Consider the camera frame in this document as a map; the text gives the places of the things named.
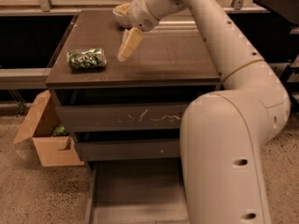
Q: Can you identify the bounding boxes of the grey top drawer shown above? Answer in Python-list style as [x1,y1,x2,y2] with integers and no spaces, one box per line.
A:
[56,103,187,133]

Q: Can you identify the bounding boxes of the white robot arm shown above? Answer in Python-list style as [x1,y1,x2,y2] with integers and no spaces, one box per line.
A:
[113,0,291,224]

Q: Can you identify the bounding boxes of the grey open bottom drawer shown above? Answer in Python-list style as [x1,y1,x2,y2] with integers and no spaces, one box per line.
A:
[84,158,189,224]

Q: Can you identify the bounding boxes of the green item in box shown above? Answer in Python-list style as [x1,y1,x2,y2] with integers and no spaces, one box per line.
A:
[52,124,68,136]

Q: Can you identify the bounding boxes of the open cardboard box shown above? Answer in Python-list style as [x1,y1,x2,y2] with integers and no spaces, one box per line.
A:
[13,91,84,167]

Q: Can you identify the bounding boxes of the white ceramic bowl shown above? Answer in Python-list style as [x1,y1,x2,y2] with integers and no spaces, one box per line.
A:
[113,7,132,28]

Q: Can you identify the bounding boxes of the grey middle drawer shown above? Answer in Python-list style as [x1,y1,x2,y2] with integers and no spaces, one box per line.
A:
[75,139,180,161]

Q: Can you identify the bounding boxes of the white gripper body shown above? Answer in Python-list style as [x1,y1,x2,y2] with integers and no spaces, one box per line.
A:
[127,0,159,32]

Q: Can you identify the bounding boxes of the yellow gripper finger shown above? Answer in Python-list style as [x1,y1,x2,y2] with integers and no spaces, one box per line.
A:
[117,27,143,62]
[115,3,131,17]

